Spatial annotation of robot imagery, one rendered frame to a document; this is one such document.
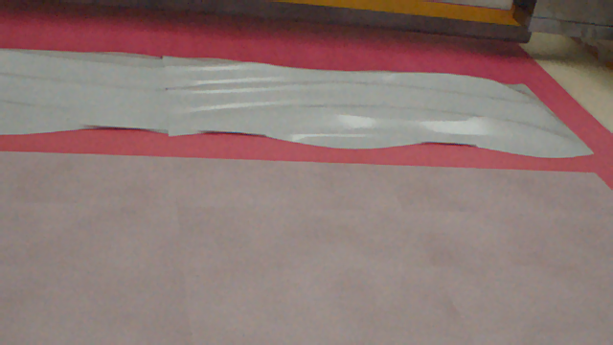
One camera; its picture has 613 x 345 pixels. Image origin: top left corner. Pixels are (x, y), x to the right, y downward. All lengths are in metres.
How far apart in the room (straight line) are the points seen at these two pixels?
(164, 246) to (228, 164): 0.05
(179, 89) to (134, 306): 0.11
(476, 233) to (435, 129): 0.07
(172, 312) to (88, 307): 0.02
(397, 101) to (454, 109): 0.03
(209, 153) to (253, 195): 0.03
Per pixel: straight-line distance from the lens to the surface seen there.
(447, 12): 0.41
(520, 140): 0.32
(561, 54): 0.46
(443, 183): 0.28
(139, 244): 0.22
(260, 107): 0.29
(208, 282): 0.21
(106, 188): 0.24
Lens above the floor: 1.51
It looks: 60 degrees down
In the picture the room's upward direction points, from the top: 30 degrees clockwise
